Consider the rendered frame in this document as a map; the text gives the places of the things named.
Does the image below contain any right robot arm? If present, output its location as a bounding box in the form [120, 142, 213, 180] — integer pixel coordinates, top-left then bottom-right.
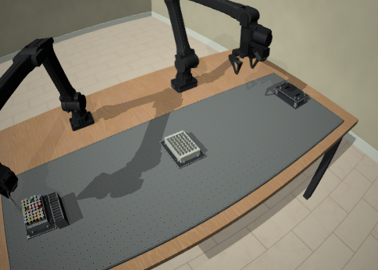
[0, 37, 95, 193]

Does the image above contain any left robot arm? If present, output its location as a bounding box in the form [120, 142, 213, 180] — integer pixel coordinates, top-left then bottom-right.
[164, 0, 273, 89]

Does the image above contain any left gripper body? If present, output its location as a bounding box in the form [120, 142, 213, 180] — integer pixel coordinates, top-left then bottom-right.
[229, 39, 256, 61]

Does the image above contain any grey curved work surface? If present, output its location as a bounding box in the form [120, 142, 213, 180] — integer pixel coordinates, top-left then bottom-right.
[1, 73, 344, 270]

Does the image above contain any white grid rack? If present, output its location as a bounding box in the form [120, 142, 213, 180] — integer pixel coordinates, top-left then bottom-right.
[165, 130, 200, 163]

